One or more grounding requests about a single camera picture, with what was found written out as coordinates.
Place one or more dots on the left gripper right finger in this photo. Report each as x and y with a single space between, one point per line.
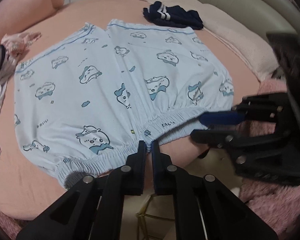
204 208

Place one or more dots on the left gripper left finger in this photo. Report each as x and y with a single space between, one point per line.
93 207

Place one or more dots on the gold wire stool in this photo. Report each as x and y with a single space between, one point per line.
155 219

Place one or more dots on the grey padded headboard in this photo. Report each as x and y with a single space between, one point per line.
262 16

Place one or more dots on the pink rolled duvet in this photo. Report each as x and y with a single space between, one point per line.
18 15

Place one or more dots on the beige bed blanket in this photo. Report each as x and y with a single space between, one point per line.
255 52

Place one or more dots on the pink fluffy rug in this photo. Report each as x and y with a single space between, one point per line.
278 206

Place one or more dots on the light blue cartoon shorts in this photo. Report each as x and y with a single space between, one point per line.
82 106

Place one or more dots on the navy striped folded garment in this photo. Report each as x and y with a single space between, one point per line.
175 16

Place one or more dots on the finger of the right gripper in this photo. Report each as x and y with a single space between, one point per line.
215 137
265 108

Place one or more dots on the pink patterned garment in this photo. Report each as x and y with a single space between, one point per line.
16 44

